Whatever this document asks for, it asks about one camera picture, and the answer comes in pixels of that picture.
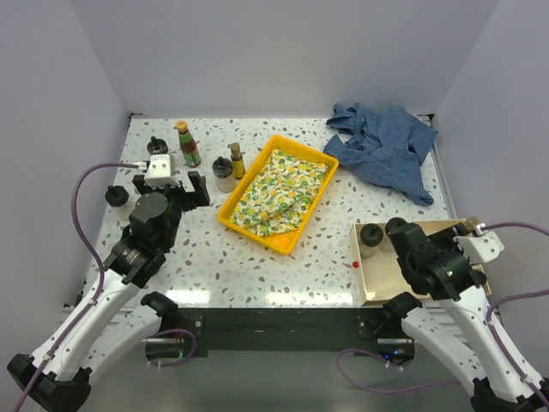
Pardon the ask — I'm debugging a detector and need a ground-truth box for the yellow label oil bottle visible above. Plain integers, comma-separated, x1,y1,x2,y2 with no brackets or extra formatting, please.
457,216,480,236

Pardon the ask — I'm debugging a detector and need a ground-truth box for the sesame seed shaker jar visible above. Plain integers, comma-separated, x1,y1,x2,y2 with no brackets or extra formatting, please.
359,223,384,258

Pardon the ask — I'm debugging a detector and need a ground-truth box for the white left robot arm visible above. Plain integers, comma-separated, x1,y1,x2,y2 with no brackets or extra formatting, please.
7,172,210,411

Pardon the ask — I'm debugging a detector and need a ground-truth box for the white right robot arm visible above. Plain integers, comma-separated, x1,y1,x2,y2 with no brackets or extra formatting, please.
382,218,548,411

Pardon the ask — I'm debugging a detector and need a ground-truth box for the white salt shaker jar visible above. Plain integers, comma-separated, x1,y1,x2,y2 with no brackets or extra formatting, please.
105,185,135,221

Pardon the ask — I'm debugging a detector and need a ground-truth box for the black lid seasoning jar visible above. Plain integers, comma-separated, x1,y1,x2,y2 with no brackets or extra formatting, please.
212,156,236,193

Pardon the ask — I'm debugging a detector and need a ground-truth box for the white powder shaker jar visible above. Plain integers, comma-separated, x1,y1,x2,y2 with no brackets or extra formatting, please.
147,136,176,174

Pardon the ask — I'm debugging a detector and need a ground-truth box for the red chili sauce bottle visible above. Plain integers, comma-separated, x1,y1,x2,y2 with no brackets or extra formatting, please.
175,120,202,167

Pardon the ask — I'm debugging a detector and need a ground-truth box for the yellow label sauce bottle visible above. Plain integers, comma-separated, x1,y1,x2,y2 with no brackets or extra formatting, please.
228,142,245,180

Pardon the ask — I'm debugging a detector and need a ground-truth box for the cream divided organizer box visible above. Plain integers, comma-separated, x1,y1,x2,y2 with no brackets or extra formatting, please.
350,218,492,307

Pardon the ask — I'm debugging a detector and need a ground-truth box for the lemon print cloth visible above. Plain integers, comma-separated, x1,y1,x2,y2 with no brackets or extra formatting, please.
230,149,328,238

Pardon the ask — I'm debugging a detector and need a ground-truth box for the yellow plastic tray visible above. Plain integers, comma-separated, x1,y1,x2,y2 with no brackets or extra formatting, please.
217,135,339,255

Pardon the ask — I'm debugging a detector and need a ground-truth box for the blue checkered shirt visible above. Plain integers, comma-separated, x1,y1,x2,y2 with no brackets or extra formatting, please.
323,103,437,207

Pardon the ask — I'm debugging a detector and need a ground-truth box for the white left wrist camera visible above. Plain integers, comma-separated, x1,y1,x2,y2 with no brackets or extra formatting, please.
144,154,179,188

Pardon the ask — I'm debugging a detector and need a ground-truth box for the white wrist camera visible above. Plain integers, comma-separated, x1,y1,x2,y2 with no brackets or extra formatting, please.
144,154,179,188
454,223,504,265

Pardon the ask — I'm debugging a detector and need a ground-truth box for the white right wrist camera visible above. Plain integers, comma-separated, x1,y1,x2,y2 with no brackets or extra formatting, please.
454,223,504,265

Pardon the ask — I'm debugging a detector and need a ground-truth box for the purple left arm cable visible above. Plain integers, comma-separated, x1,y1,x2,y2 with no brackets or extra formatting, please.
10,161,149,412

